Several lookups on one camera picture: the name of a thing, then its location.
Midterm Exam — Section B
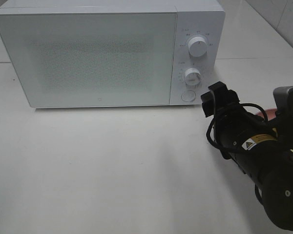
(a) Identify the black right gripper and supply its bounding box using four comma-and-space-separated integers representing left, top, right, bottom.
201, 82, 276, 159

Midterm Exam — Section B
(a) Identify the pink round plate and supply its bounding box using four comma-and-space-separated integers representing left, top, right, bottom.
256, 108, 277, 120

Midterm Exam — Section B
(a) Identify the white microwave oven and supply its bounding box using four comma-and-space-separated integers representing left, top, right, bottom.
0, 0, 226, 108

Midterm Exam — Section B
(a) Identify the white dial knob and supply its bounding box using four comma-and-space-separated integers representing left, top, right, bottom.
188, 35, 208, 57
184, 68, 201, 86

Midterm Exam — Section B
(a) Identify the white microwave door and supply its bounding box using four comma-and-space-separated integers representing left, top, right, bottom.
0, 13, 176, 108

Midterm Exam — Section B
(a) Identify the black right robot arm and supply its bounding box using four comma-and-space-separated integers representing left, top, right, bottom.
201, 82, 293, 231

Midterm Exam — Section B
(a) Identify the lower white dial knob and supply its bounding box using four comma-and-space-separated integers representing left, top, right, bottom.
184, 68, 201, 86

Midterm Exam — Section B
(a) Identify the black camera cable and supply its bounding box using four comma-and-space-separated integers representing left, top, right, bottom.
205, 103, 272, 150

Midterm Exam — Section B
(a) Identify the upper white dial knob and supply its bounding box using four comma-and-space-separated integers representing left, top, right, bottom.
188, 35, 208, 57

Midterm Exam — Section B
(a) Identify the round door release button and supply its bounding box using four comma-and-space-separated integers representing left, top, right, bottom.
181, 91, 196, 102

